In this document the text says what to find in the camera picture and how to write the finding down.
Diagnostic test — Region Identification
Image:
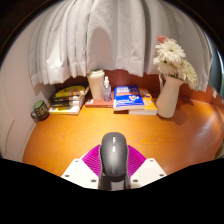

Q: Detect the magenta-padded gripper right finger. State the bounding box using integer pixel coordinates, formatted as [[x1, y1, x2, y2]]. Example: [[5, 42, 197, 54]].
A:
[[127, 144, 168, 189]]

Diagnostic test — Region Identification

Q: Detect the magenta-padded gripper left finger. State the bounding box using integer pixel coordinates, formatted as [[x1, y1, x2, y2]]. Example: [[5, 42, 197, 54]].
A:
[[61, 143, 103, 190]]

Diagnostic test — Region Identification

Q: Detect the black computer mouse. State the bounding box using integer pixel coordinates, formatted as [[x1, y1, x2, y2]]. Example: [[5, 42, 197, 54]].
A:
[[98, 131, 130, 191]]

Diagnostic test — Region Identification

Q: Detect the cream yellow book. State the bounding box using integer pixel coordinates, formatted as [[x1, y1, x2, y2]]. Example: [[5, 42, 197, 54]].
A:
[[48, 103, 83, 116]]

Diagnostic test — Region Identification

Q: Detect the orange yellow book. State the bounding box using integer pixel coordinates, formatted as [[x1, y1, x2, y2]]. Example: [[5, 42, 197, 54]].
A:
[[128, 87, 159, 116]]

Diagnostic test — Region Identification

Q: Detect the thin red book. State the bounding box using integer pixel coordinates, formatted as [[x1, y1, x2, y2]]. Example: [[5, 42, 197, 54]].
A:
[[84, 97, 115, 109]]

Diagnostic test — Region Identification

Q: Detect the dark green mug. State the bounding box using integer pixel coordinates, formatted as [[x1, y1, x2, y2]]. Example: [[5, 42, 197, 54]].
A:
[[30, 99, 50, 122]]

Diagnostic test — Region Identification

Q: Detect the blue cover book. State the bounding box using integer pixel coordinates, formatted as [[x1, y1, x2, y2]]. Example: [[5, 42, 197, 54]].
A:
[[112, 84, 146, 112]]

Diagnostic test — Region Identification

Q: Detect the white ceramic vase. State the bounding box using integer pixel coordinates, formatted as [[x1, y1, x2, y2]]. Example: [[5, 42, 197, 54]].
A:
[[155, 73, 185, 119]]

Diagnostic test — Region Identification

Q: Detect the yellow and black book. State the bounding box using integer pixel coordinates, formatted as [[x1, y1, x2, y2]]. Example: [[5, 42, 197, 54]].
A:
[[54, 84, 90, 99]]

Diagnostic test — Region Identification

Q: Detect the clear spray bottle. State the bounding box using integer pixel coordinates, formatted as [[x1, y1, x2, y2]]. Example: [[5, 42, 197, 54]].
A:
[[102, 76, 112, 102]]

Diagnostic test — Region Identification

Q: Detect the cream lidded tumbler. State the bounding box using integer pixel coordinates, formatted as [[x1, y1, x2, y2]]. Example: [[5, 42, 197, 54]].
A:
[[86, 68, 106, 100]]

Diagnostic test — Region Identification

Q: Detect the white flower bouquet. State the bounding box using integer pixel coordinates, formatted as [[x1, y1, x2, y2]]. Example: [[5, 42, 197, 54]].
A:
[[152, 35, 199, 91]]

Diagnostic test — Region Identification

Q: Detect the dark framed window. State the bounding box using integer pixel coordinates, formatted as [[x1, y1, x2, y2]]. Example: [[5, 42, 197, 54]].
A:
[[206, 36, 224, 98]]

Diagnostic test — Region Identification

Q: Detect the white pleated curtain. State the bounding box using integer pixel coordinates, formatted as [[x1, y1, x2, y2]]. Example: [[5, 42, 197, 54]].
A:
[[28, 0, 214, 93]]

